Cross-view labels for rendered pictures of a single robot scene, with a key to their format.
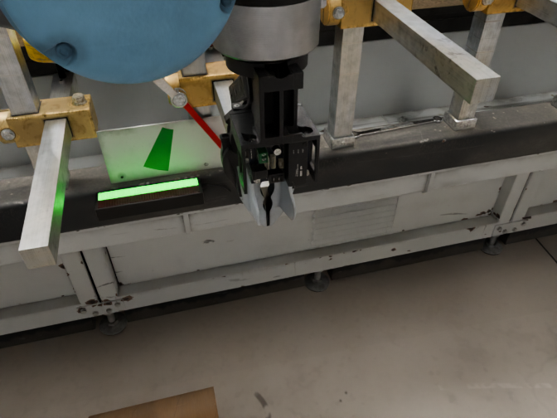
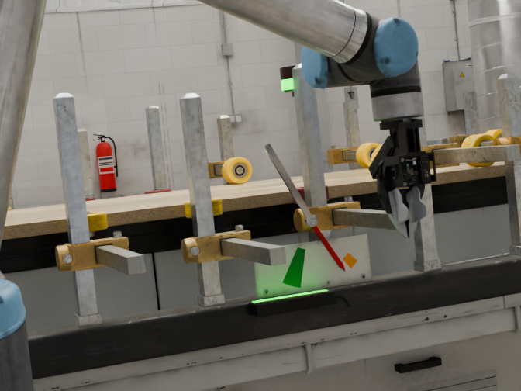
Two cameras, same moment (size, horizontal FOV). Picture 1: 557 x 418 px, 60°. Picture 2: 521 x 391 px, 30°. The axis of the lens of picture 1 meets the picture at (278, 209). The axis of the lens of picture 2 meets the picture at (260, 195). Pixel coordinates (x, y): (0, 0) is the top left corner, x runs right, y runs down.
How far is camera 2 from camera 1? 140 cm
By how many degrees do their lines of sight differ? 38
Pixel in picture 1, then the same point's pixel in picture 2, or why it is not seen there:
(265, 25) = (403, 100)
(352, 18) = not seen: hidden behind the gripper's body
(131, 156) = (274, 272)
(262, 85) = (405, 125)
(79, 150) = not seen: hidden behind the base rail
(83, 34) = (391, 57)
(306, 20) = (419, 99)
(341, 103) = (424, 230)
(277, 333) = not seen: outside the picture
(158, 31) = (404, 58)
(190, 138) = (316, 257)
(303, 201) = (408, 336)
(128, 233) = (259, 366)
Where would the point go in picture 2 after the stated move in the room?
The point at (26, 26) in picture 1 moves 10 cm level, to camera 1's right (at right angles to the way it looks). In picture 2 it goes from (381, 53) to (444, 48)
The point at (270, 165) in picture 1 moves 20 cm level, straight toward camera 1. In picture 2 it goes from (411, 174) to (446, 176)
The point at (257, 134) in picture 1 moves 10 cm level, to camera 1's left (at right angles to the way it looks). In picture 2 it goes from (403, 154) to (347, 160)
